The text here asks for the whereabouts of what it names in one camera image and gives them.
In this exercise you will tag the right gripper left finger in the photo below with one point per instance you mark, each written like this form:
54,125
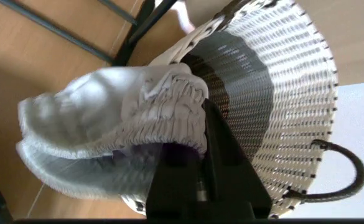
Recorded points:
169,189

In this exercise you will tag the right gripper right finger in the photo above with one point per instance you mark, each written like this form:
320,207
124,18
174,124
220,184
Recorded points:
234,180

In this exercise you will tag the pale grey shorts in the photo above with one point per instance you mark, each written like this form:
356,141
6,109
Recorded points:
91,109

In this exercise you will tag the white laundry basket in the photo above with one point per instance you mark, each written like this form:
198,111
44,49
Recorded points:
293,77

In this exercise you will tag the black clothes rack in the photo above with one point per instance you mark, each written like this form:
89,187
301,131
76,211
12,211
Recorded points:
128,46

